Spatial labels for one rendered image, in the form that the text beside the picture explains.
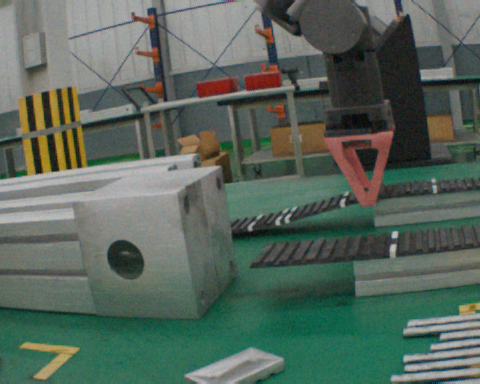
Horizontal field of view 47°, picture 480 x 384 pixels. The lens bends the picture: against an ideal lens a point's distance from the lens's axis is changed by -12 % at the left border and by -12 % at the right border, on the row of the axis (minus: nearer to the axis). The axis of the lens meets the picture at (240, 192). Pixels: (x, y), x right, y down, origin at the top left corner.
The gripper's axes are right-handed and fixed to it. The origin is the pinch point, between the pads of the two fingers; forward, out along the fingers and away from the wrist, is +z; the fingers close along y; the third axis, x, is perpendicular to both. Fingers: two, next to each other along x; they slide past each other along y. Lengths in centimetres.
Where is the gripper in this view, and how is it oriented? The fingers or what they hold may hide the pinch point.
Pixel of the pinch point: (369, 192)
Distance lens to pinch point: 63.5
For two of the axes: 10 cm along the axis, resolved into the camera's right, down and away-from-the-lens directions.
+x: 9.5, -0.8, -3.0
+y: -2.8, 2.1, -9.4
